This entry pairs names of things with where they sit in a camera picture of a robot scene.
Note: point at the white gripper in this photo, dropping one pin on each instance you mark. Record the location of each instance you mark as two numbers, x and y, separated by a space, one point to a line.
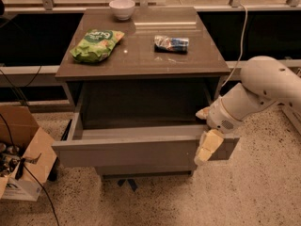
218 117

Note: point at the grey top drawer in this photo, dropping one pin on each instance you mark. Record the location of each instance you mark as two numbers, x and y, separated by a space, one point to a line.
140 124

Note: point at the grey drawer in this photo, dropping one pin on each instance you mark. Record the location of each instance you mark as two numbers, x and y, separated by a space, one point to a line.
140 124
142 170

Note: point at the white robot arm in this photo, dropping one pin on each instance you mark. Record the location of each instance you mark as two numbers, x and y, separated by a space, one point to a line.
264 82

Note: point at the grey drawer cabinet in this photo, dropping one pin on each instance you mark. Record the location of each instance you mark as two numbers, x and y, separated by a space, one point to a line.
135 57

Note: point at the grey bottom drawer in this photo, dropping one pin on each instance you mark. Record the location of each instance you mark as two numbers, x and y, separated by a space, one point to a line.
142 170

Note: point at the silver blue snack packet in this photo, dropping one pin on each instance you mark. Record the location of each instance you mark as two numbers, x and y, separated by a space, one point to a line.
169 44

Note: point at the blue tape cross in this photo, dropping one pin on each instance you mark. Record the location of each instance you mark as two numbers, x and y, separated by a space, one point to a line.
131 183

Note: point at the green chip bag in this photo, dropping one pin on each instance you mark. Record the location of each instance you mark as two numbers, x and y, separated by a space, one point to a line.
96 45

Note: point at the white bowl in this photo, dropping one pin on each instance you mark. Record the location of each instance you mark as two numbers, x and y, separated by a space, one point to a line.
122 9

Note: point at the black floor stand leg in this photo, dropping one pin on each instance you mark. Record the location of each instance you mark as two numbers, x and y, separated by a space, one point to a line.
53 173

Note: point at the cardboard box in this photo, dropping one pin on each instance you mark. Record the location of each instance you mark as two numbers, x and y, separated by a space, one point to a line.
18 127

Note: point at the metal parts in box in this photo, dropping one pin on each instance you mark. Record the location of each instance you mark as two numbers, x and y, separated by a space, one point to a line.
9 159

